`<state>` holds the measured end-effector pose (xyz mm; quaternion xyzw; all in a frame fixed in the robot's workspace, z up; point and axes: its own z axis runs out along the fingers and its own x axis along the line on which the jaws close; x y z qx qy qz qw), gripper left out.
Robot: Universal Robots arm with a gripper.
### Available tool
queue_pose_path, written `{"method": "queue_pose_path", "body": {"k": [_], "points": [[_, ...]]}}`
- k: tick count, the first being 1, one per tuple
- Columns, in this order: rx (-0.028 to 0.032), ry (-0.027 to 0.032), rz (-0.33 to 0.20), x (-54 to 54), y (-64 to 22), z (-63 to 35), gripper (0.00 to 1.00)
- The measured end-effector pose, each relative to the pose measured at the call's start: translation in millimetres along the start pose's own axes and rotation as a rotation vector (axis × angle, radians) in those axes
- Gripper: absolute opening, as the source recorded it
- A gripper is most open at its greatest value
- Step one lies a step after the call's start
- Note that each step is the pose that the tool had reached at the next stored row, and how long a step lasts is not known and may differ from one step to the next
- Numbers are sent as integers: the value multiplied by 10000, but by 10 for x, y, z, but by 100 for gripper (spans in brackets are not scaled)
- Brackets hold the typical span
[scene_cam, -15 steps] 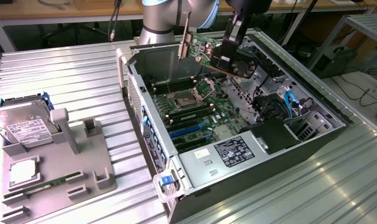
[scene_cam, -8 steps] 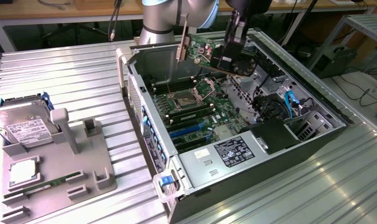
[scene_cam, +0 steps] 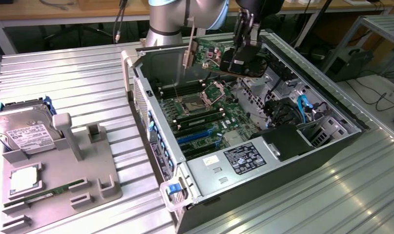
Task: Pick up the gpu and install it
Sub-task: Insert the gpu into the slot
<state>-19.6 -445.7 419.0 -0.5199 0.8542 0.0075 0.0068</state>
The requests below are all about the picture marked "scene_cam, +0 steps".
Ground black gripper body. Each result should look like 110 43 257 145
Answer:
235 0 285 18

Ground metal disk bay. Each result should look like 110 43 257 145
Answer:
296 114 351 147

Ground metal socket cover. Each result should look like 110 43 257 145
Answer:
199 82 232 101

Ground silver CPU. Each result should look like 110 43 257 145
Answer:
9 167 42 190

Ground installed green RAM stick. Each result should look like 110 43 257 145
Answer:
179 114 224 128

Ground thin metal locking lever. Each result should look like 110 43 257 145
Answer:
171 79 181 103

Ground grey parts rack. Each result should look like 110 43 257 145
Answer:
0 113 124 233

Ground blue expansion slot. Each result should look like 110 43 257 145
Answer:
175 128 215 145

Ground black plastic air shroud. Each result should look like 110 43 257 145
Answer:
249 126 315 163

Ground black expansion slot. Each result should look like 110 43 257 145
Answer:
180 141 219 157

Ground loose green RAM stick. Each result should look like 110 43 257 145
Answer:
2 178 88 205

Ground grey cable on desk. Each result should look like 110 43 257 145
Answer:
38 0 77 11

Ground open black PC case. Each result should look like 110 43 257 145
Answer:
120 31 370 234

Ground wooden desk with white frame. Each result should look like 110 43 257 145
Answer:
0 0 152 55

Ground black box on floor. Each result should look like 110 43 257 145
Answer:
332 48 374 82

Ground hanging black cable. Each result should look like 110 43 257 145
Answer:
113 0 128 41

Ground green graphics card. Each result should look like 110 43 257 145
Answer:
181 16 269 78

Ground CPU socket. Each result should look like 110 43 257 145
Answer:
180 96 208 116

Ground grey power supply unit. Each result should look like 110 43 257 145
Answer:
185 138 283 198

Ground silver hard disk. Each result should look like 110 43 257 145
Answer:
0 104 64 156

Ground grey metal slat table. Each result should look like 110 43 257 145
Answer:
320 14 394 81

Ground blue data wire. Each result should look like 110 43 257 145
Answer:
295 93 311 125

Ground blue disk caddy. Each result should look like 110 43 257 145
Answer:
0 96 60 118

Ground green motherboard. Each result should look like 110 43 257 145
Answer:
156 77 269 159

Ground black floor cables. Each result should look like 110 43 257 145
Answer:
344 70 394 123

